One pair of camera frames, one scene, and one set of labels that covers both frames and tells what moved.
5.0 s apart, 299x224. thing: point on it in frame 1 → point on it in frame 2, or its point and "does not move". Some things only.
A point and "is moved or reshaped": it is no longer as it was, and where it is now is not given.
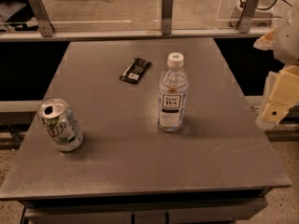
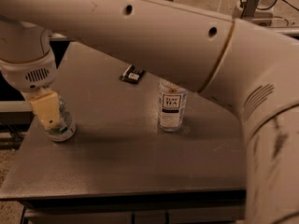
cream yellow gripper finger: [284, 94] → [45, 104]
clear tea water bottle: [173, 95] does not move
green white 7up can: [61, 124] is moved or reshaped
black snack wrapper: [135, 70] does not move
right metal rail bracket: [249, 10] does not move
